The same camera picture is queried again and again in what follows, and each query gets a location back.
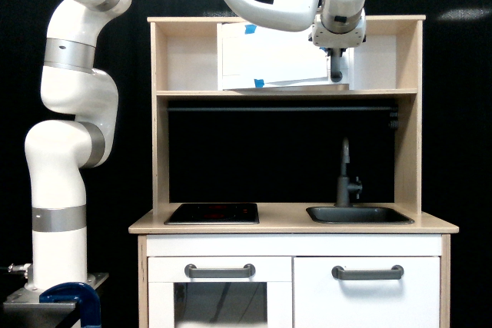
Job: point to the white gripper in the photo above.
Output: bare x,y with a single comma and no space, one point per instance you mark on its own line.
325,39

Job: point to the grey microwave door handle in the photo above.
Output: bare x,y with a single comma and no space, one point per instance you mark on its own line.
335,65

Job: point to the white microwave door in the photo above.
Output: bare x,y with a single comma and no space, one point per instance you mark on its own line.
282,59

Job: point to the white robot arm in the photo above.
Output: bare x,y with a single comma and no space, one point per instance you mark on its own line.
87,100

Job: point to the white cabinet door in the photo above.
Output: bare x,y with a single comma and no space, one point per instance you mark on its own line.
322,301

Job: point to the white oven door with window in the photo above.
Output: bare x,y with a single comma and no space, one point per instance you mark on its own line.
264,300

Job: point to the blue tape piece bottom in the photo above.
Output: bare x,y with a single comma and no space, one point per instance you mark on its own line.
259,83

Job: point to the blue tape piece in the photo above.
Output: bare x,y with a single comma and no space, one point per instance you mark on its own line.
259,83
249,29

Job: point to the blue tape piece top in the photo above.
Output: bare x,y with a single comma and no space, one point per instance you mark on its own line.
249,29

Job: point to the grey toy faucet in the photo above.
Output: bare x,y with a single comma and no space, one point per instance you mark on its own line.
344,185

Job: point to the grey toy sink basin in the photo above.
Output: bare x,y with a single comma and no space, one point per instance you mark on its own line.
357,215

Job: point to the black toy stove top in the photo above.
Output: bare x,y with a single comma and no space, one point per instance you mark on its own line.
215,213

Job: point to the blue C-clamp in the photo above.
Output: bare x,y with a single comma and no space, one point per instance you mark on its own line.
83,295

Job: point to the wooden toy kitchen frame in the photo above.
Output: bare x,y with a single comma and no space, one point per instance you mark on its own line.
184,67

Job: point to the grey cabinet door handle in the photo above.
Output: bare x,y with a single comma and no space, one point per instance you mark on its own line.
394,273

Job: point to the grey oven door handle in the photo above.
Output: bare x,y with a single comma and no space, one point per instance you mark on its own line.
247,271

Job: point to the silver cable connector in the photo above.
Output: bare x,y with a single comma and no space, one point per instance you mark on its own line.
19,269

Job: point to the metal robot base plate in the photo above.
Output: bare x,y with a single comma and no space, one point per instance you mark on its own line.
22,308

